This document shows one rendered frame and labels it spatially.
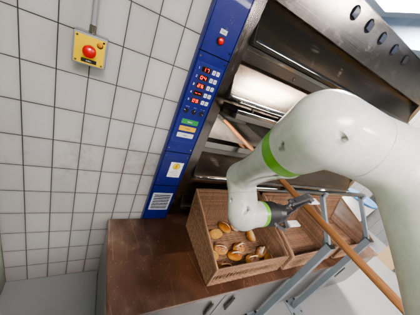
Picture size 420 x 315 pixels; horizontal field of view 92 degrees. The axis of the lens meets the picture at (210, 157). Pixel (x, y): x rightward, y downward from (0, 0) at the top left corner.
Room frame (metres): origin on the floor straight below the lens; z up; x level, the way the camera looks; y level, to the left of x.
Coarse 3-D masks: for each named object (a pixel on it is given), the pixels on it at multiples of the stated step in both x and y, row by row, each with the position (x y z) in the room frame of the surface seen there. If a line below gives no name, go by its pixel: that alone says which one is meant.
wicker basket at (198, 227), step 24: (216, 192) 1.16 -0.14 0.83; (192, 216) 1.00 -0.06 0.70; (216, 216) 1.15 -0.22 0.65; (192, 240) 0.91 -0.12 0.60; (216, 240) 1.01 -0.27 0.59; (240, 240) 1.10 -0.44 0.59; (264, 240) 1.15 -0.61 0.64; (216, 264) 0.71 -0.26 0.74; (240, 264) 0.78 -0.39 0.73; (264, 264) 0.90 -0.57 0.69
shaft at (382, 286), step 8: (224, 120) 1.55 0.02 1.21; (232, 128) 1.44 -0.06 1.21; (240, 136) 1.34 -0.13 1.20; (248, 144) 1.25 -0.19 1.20; (288, 184) 0.94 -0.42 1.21; (296, 192) 0.89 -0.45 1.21; (304, 208) 0.82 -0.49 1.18; (312, 208) 0.82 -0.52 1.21; (312, 216) 0.78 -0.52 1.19; (320, 216) 0.78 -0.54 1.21; (320, 224) 0.75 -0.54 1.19; (328, 224) 0.74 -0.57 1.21; (328, 232) 0.71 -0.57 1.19; (336, 232) 0.71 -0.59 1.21; (336, 240) 0.68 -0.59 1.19; (344, 248) 0.65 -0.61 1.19; (352, 256) 0.62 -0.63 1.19; (360, 264) 0.60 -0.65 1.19; (368, 272) 0.57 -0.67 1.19; (376, 280) 0.55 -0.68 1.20; (384, 288) 0.53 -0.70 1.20; (392, 296) 0.51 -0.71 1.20; (400, 304) 0.49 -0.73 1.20
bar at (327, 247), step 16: (288, 192) 0.97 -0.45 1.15; (304, 192) 1.03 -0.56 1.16; (320, 192) 1.12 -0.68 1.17; (336, 192) 1.22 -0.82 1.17; (352, 192) 1.35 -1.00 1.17; (368, 240) 1.23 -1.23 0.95; (320, 256) 0.96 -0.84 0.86; (304, 272) 0.96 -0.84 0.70; (336, 272) 1.23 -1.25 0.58; (288, 288) 0.96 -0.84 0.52; (272, 304) 0.96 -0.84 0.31; (288, 304) 1.24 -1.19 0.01
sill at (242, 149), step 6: (210, 138) 1.13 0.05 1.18; (210, 144) 1.09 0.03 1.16; (216, 144) 1.11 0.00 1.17; (222, 144) 1.14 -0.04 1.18; (228, 144) 1.17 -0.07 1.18; (234, 144) 1.21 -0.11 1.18; (240, 144) 1.26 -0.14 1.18; (228, 150) 1.17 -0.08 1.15; (234, 150) 1.19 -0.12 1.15; (240, 150) 1.22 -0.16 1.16; (246, 150) 1.24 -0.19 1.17
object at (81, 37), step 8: (80, 32) 0.66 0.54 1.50; (88, 32) 0.69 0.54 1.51; (72, 40) 0.66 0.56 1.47; (80, 40) 0.66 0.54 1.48; (88, 40) 0.68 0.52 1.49; (96, 40) 0.69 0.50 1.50; (104, 40) 0.70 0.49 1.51; (72, 48) 0.66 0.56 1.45; (80, 48) 0.66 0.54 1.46; (96, 48) 0.69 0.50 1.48; (104, 48) 0.70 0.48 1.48; (72, 56) 0.66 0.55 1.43; (80, 56) 0.67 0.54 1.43; (96, 56) 0.69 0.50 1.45; (104, 56) 0.71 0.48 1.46; (88, 64) 0.68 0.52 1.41; (96, 64) 0.69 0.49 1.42; (104, 64) 0.71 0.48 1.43
